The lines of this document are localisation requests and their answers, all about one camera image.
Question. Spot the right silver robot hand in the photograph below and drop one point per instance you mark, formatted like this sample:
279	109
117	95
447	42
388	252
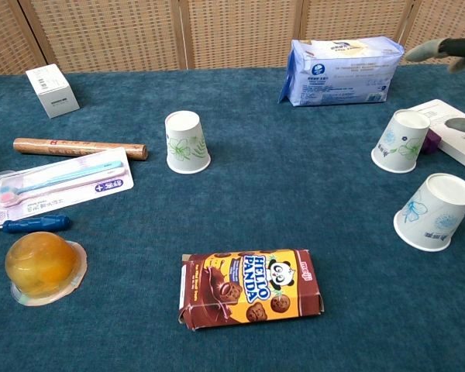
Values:
422	51

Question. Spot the blue green flower paper cup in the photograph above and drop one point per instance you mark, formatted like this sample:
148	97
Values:
399	147

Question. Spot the blue tissue pack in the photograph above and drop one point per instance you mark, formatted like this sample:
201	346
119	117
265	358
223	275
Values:
341	73

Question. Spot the purple toy block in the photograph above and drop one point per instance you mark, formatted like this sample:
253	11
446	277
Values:
432	141

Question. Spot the flat white box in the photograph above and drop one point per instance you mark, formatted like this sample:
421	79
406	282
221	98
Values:
459	149

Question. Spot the woven bamboo folding screen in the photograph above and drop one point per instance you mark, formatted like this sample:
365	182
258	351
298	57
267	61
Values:
232	31

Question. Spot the teal table cloth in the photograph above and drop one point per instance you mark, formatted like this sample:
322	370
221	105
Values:
279	201

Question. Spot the Hello Panda biscuit box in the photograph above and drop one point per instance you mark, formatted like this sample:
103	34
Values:
252	288

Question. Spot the brown wooden roll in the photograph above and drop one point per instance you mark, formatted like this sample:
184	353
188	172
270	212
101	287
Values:
73	148

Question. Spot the small white carton box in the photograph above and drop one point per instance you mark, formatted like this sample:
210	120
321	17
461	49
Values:
54	91

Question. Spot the toothbrush blister pack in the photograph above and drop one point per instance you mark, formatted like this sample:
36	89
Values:
62	193

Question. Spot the blue marker pen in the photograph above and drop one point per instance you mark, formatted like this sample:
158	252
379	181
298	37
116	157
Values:
38	224

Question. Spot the orange jelly cup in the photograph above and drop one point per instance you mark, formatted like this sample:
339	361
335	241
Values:
40	265

